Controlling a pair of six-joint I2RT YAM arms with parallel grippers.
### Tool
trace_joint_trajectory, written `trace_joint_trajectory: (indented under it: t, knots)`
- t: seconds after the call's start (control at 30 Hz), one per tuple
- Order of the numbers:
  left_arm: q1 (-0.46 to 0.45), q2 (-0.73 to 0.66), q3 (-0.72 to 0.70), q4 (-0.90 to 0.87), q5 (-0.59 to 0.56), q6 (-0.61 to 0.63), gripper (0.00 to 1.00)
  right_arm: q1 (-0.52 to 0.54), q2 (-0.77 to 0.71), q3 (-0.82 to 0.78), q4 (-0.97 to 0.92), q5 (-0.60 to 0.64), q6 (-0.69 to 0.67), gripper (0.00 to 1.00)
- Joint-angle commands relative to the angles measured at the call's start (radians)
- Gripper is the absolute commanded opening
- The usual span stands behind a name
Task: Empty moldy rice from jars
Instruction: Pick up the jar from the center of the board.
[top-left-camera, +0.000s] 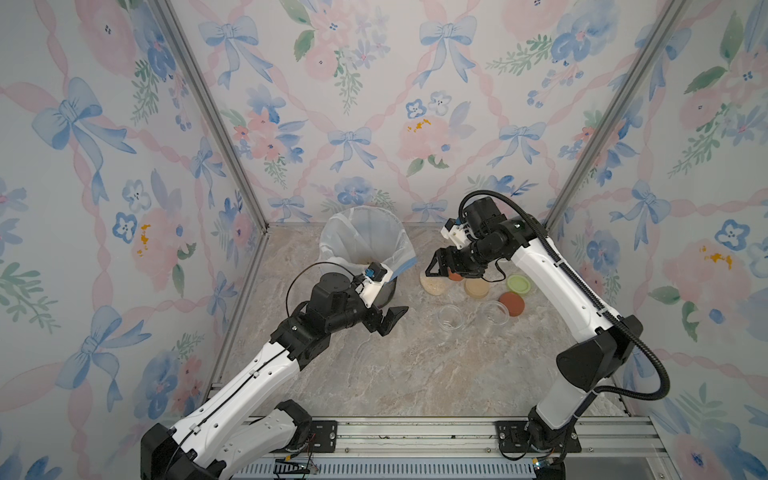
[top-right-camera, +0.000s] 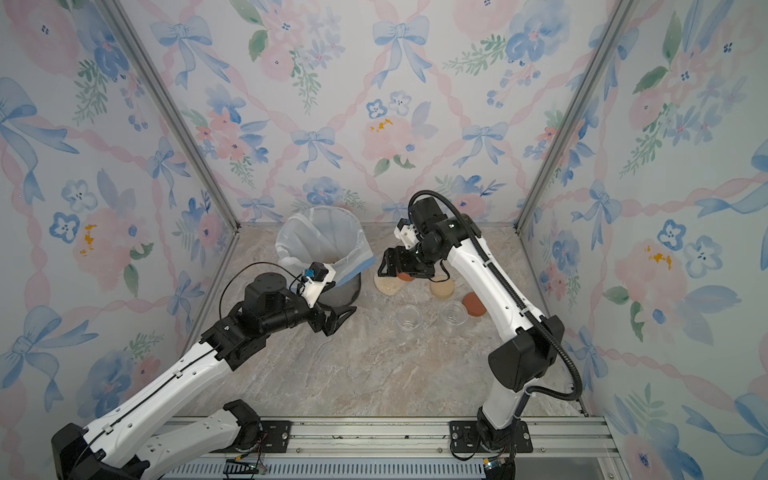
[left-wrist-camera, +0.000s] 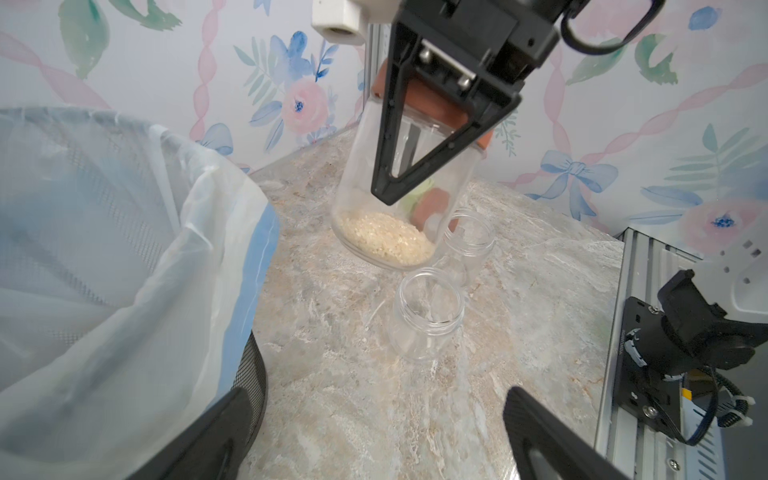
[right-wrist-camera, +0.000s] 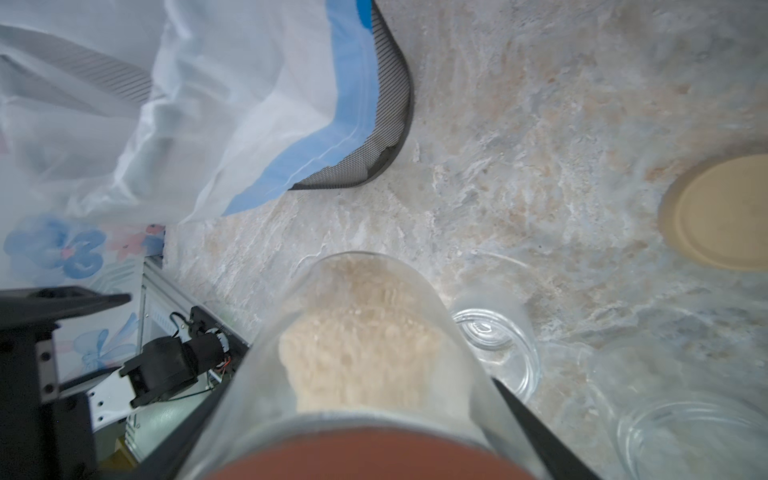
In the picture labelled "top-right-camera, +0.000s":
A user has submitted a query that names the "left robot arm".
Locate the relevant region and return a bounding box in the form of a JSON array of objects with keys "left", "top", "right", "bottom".
[{"left": 51, "top": 263, "right": 356, "bottom": 479}]

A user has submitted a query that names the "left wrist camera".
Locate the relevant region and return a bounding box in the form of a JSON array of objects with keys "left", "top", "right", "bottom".
[{"left": 297, "top": 262, "right": 336, "bottom": 308}]

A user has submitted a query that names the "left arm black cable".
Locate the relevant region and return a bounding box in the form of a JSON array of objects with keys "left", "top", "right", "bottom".
[{"left": 218, "top": 261, "right": 301, "bottom": 319}]

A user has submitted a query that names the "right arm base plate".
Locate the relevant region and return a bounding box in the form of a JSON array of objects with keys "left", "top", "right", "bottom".
[{"left": 448, "top": 420, "right": 534, "bottom": 454}]

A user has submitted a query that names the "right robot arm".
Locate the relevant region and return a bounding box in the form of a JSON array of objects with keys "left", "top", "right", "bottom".
[{"left": 377, "top": 190, "right": 564, "bottom": 451}]

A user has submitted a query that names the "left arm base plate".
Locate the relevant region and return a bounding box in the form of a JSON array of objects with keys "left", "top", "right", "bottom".
[{"left": 214, "top": 420, "right": 293, "bottom": 454}]

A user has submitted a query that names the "white trash bag liner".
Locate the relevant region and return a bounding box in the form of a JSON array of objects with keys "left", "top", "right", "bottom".
[{"left": 275, "top": 206, "right": 375, "bottom": 285}]

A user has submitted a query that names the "aluminium front rail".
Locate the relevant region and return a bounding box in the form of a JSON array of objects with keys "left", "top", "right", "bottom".
[{"left": 164, "top": 417, "right": 630, "bottom": 479}]

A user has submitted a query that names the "black mesh trash bin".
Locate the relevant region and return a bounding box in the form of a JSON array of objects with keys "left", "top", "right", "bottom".
[{"left": 318, "top": 274, "right": 362, "bottom": 308}]

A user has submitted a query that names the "glass jar with rice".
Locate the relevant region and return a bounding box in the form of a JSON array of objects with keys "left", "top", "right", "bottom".
[{"left": 394, "top": 305, "right": 423, "bottom": 333}]

